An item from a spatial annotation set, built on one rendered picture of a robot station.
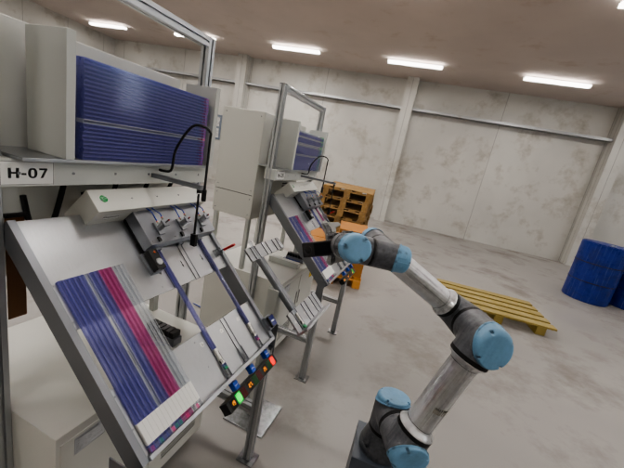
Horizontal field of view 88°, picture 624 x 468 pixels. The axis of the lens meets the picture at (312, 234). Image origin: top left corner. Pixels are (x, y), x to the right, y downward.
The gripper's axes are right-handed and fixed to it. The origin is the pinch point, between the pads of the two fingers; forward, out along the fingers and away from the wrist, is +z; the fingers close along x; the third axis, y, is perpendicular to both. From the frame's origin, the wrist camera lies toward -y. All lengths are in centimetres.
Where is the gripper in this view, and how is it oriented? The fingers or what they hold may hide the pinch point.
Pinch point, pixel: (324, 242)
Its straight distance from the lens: 113.8
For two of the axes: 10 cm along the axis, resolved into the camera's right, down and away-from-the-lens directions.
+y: 9.8, -1.3, 1.3
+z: -1.3, -0.2, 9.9
